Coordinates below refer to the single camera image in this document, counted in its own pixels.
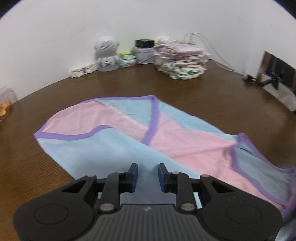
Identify folded floral clothes stack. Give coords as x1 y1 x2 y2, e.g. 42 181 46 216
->
153 36 211 80

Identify green tissue packs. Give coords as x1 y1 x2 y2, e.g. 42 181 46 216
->
119 51 137 68

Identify white astronaut robot figure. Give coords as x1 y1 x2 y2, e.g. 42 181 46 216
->
94 36 120 72

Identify clear box orange snacks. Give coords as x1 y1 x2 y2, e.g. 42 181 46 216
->
0 86 18 123

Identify wooden chair with bag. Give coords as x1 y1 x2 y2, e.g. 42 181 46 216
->
256 51 295 113

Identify white power strip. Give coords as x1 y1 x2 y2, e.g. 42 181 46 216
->
68 63 98 78

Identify pink blue purple garment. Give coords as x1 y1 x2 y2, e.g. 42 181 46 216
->
33 94 296 223

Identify white charger cables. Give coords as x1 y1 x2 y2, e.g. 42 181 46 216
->
182 32 244 76

